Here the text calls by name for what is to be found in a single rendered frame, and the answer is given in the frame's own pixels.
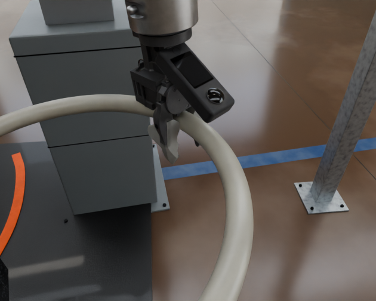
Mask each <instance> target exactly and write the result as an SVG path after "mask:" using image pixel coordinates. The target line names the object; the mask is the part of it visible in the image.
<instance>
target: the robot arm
mask: <svg viewBox="0 0 376 301"><path fill-rule="evenodd" d="M125 6H126V9H127V15H128V21H129V25H130V29H131V30H132V34H133V36H135V37H137V38H139V41H140V45H141V52H142V55H143V59H140V60H142V61H143V62H141V63H140V60H139V61H138V67H136V68H134V69H132V70H130V74H131V79H132V84H133V87H134V93H135V98H136V101H138V102H140V103H141V104H143V105H144V106H145V107H147V108H149V109H151V110H155V111H154V113H153V122H154V124H152V125H149V126H148V129H147V130H148V133H149V136H150V137H151V138H152V139H153V140H154V141H155V142H156V143H157V144H158V145H159V146H160V147H161V148H162V151H163V153H164V155H165V157H166V159H167V160H168V161H169V162H170V163H171V164H174V163H175V162H176V160H177V159H178V157H179V154H178V152H177V149H178V141H177V136H178V132H179V131H180V123H179V122H177V121H176V120H174V119H173V116H172V115H173V114H174V115H176V116H180V114H181V112H182V111H184V110H186V111H188V112H190V113H192V114H193V115H195V116H197V117H198V118H200V119H201V120H203V121H204V122H206V123H210V122H212V121H213V120H215V119H217V118H218V117H220V116H222V115H223V114H225V113H226V112H228V111H229V110H230V109H231V108H232V106H233V105H234V103H235V100H234V98H233V97H232V96H231V95H230V94H229V93H228V91H227V90H226V89H225V88H224V87H223V86H222V85H221V84H220V82H219V81H218V80H217V79H216V78H215V76H214V75H213V74H212V73H211V72H210V71H209V70H208V68H207V67H206V66H205V65H204V64H203V63H202V62H201V61H200V59H199V58H198V57H197V56H196V54H195V53H194V52H193V51H192V50H191V49H190V48H189V47H188V46H187V44H186V43H185V42H186V41H188V40H189V39H190V38H191V37H192V27H193V26H194V25H196V23H197V22H198V21H199V17H198V0H125ZM142 68H144V69H143V70H141V69H142ZM135 83H136V84H135ZM136 86H137V87H136ZM137 92H138V93H137Z"/></svg>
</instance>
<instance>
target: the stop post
mask: <svg viewBox="0 0 376 301"><path fill-rule="evenodd" d="M375 102H376V10H375V14H374V16H373V19H372V22H371V25H370V27H369V30H368V33H367V35H366V38H365V41H364V43H363V46H362V49H361V52H360V54H359V58H358V60H357V63H356V66H355V69H354V71H353V74H352V77H351V79H350V82H349V85H348V87H347V90H346V93H345V96H344V98H343V101H342V104H341V107H340V110H339V112H338V115H337V118H336V120H335V123H334V126H333V128H332V131H331V134H330V137H329V139H328V142H327V145H326V148H325V151H324V153H323V156H322V159H321V161H320V164H319V167H318V170H317V172H316V175H315V178H314V181H313V182H300V183H294V186H295V188H296V190H297V192H298V194H299V196H300V198H301V200H302V202H303V204H304V206H305V209H306V211H307V213H308V214H321V213H335V212H343V211H349V209H348V208H347V206H346V204H345V202H344V201H343V199H342V197H341V196H340V194H339V193H338V191H337V188H338V185H339V183H340V181H341V178H342V176H343V174H344V172H345V170H346V167H347V165H348V163H349V161H350V158H351V156H352V154H353V151H354V149H355V147H356V145H357V142H358V140H359V138H360V135H361V134H362V131H363V129H364V126H365V124H366V122H367V120H368V118H369V115H370V113H371V111H372V108H373V107H374V104H375Z"/></svg>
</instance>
